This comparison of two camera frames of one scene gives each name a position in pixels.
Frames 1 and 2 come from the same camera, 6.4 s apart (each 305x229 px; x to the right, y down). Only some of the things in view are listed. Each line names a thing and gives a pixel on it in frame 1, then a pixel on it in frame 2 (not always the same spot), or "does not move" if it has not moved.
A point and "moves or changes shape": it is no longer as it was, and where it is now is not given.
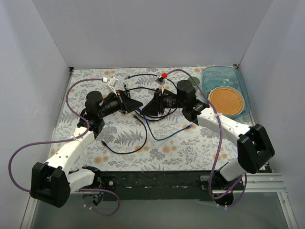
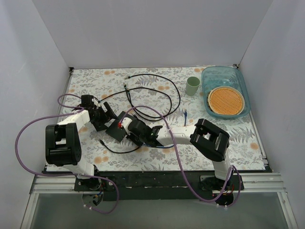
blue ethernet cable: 185,128 moves or changes shape
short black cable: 105,145 does not move
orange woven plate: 227,100 does not move
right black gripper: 159,104 -> 128,130
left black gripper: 122,101 -> 102,118
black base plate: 144,185 does not move
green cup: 196,79 does not move
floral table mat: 137,142 does not move
